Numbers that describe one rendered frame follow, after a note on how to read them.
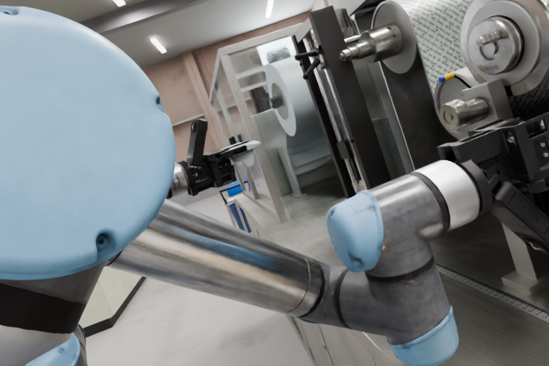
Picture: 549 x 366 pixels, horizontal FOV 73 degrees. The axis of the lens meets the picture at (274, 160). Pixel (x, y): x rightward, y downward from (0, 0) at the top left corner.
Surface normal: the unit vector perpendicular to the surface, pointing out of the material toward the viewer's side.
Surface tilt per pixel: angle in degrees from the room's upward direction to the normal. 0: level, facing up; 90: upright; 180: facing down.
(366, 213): 50
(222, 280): 118
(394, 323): 90
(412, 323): 90
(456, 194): 79
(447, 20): 92
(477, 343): 0
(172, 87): 90
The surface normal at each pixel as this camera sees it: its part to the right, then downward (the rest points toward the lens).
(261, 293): 0.33, 0.50
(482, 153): 0.20, 0.00
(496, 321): -0.34, -0.94
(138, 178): 0.69, -0.29
